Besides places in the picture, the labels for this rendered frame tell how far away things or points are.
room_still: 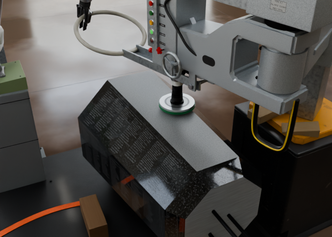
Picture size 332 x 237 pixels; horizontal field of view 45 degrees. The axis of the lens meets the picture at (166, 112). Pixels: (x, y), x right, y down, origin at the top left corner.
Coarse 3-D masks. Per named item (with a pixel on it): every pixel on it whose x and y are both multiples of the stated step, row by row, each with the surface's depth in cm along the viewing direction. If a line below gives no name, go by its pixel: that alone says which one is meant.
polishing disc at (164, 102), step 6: (162, 96) 246; (168, 96) 246; (186, 96) 246; (162, 102) 240; (168, 102) 240; (186, 102) 240; (192, 102) 240; (168, 108) 234; (174, 108) 234; (180, 108) 234; (186, 108) 234
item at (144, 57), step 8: (144, 48) 256; (128, 56) 253; (136, 56) 246; (144, 56) 255; (144, 64) 243; (152, 64) 236; (160, 72) 233; (176, 80) 224; (184, 80) 219; (200, 80) 216; (192, 88) 211; (200, 88) 212
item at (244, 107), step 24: (240, 120) 262; (240, 144) 269; (312, 144) 227; (264, 168) 251; (288, 168) 229; (312, 168) 232; (264, 192) 258; (288, 192) 234; (312, 192) 246; (264, 216) 263; (288, 216) 246; (312, 216) 260
